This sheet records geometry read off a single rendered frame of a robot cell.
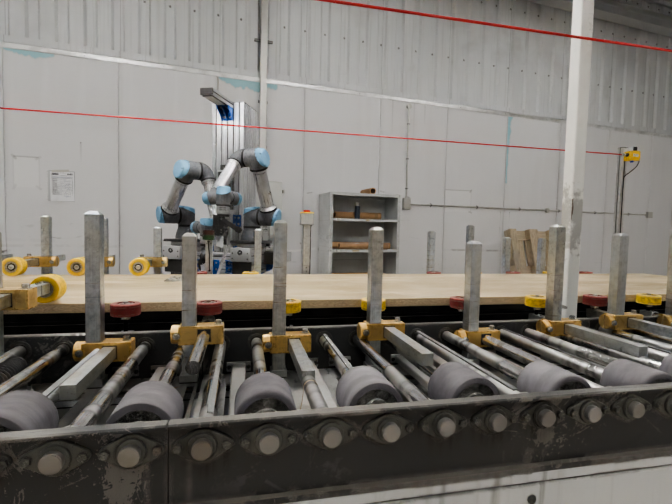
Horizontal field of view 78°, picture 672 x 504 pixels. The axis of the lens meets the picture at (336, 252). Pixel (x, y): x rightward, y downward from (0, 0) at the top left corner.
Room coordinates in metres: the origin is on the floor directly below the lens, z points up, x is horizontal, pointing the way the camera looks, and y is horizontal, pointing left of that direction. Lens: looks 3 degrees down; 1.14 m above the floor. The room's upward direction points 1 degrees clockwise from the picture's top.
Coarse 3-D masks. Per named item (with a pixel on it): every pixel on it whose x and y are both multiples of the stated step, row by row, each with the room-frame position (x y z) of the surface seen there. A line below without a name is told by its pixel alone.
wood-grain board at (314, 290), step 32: (128, 288) 1.50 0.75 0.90; (160, 288) 1.52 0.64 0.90; (224, 288) 1.55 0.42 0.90; (256, 288) 1.57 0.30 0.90; (288, 288) 1.59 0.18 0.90; (320, 288) 1.61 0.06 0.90; (352, 288) 1.63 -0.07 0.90; (384, 288) 1.65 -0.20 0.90; (416, 288) 1.67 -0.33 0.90; (448, 288) 1.69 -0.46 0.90; (480, 288) 1.72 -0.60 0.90; (512, 288) 1.74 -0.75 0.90; (544, 288) 1.76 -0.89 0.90; (608, 288) 1.81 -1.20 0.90; (640, 288) 1.84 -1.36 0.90
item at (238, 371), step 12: (588, 348) 1.42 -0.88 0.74; (312, 360) 1.22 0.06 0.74; (348, 360) 1.24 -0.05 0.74; (396, 360) 1.27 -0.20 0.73; (444, 360) 1.25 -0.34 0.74; (156, 372) 1.09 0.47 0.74; (240, 372) 1.10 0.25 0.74; (408, 372) 1.18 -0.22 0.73; (420, 372) 1.14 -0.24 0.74; (240, 384) 1.02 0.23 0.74; (324, 384) 1.03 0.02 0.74; (324, 396) 0.95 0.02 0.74; (228, 408) 0.88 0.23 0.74
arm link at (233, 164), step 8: (240, 152) 2.62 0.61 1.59; (232, 160) 2.59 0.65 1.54; (240, 160) 2.62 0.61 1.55; (224, 168) 2.55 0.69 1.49; (232, 168) 2.56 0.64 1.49; (240, 168) 2.63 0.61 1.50; (224, 176) 2.50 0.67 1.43; (232, 176) 2.55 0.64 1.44; (216, 184) 2.44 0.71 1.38; (224, 184) 2.47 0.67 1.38; (208, 192) 2.40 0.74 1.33; (208, 200) 2.38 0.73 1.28
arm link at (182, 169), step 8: (184, 160) 2.62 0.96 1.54; (176, 168) 2.62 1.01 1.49; (184, 168) 2.59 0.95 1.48; (192, 168) 2.62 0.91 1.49; (200, 168) 2.66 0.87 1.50; (176, 176) 2.61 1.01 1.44; (184, 176) 2.61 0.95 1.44; (192, 176) 2.64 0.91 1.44; (200, 176) 2.67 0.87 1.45; (176, 184) 2.68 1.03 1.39; (184, 184) 2.66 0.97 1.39; (176, 192) 2.71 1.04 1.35; (184, 192) 2.75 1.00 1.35; (168, 200) 2.77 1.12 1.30; (176, 200) 2.76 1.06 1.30; (160, 208) 2.81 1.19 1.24; (168, 208) 2.80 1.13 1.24; (176, 208) 2.82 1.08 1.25; (160, 216) 2.80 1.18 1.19; (168, 216) 2.82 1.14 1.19; (176, 216) 2.87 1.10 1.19
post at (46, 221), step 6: (42, 216) 1.98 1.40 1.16; (48, 216) 1.99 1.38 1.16; (42, 222) 1.98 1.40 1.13; (48, 222) 1.98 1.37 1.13; (42, 228) 1.98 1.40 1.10; (48, 228) 1.98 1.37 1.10; (42, 234) 1.98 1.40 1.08; (48, 234) 1.98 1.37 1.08; (42, 240) 1.98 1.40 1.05; (48, 240) 1.98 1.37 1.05; (42, 246) 1.98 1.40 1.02; (48, 246) 1.98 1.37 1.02; (42, 252) 1.98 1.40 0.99; (48, 252) 1.98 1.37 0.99; (42, 270) 1.98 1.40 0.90; (48, 270) 1.98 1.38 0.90
